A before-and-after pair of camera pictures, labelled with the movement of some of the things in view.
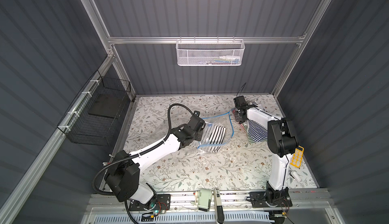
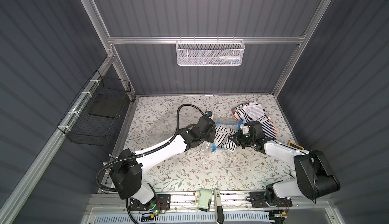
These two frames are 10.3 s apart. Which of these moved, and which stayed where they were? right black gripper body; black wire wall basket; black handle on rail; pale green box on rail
Moved: right black gripper body
Stayed: black wire wall basket; pale green box on rail; black handle on rail
